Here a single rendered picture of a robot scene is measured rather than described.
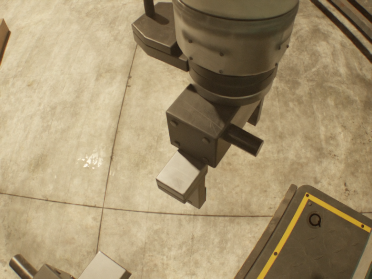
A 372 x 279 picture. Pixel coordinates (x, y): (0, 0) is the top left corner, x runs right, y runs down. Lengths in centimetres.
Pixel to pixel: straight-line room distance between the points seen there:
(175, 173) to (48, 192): 96
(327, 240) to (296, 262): 9
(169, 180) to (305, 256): 51
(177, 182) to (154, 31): 13
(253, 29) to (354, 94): 129
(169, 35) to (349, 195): 102
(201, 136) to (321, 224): 55
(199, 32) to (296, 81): 121
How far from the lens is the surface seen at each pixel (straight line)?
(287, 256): 74
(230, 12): 19
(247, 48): 21
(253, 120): 44
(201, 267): 104
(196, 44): 23
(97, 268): 28
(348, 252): 79
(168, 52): 27
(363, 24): 153
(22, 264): 27
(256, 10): 19
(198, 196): 35
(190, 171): 30
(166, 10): 31
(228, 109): 27
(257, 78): 25
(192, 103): 27
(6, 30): 201
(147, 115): 127
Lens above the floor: 103
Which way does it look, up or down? 58 degrees down
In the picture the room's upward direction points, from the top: 6 degrees counter-clockwise
